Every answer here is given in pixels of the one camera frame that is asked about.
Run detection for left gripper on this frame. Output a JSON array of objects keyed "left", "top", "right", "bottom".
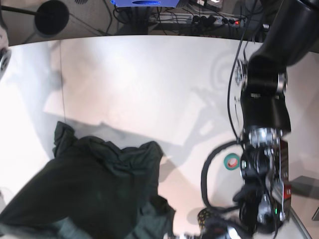
[{"left": 200, "top": 217, "right": 247, "bottom": 239}]

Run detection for green tape roll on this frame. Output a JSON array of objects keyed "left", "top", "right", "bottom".
[{"left": 223, "top": 153, "right": 240, "bottom": 171}]

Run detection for dark green t-shirt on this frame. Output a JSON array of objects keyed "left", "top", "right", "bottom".
[{"left": 0, "top": 122, "right": 175, "bottom": 239}]

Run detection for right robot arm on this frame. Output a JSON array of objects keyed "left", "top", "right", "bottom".
[{"left": 0, "top": 13, "right": 11, "bottom": 79}]

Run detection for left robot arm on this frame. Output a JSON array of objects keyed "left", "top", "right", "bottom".
[{"left": 198, "top": 0, "right": 319, "bottom": 239}]

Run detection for black gold-dotted cup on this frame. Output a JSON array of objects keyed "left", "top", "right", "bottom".
[{"left": 197, "top": 208, "right": 211, "bottom": 230}]

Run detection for blue plastic box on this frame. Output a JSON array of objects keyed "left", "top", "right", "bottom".
[{"left": 110, "top": 0, "right": 179, "bottom": 7}]

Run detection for round black stand base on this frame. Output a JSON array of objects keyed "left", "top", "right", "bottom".
[{"left": 34, "top": 0, "right": 69, "bottom": 37}]

